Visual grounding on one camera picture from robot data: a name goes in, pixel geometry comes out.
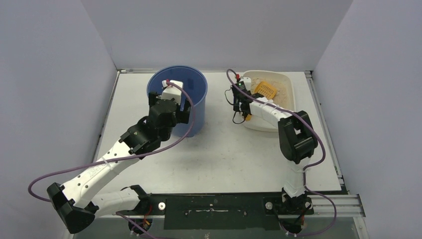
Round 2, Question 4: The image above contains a tan cat litter pile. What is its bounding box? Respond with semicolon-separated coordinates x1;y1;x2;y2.
251;78;291;109

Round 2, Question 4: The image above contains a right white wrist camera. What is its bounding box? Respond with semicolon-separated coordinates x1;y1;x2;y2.
235;74;251;91

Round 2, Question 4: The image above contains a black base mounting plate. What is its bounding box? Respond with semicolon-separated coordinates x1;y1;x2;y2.
121;192;314;231

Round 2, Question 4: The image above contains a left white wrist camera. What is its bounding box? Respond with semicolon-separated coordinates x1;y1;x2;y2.
161;80;184;105

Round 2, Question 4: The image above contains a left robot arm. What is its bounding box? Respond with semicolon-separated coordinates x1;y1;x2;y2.
47;93;192;234

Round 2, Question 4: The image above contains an orange litter scoop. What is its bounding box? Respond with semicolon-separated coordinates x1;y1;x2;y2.
251;81;277;100

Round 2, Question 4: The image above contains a white litter tray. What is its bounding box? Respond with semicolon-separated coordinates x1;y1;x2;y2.
243;70;296;132

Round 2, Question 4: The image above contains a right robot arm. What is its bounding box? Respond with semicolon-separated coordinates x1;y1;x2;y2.
231;81;318;214

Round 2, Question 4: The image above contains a blue plastic bucket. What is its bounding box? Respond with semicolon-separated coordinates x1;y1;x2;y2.
146;65;208;137

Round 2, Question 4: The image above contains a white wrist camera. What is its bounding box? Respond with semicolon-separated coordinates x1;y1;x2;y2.
161;80;184;105
235;74;251;91

